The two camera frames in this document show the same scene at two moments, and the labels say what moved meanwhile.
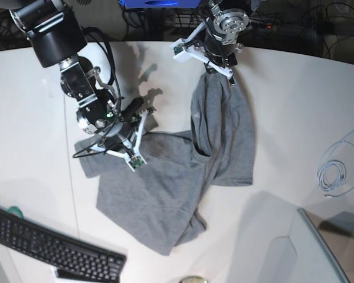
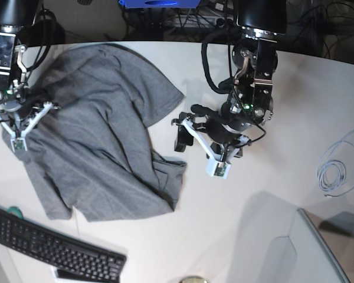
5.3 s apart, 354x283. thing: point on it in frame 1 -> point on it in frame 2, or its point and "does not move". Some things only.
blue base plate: x=159 y=4 does not move
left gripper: x=123 y=128 -> x=25 y=105
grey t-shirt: x=159 y=206 -> x=90 y=152
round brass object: x=193 y=279 does not move
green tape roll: x=15 y=210 does not move
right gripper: x=220 y=53 -> x=233 y=117
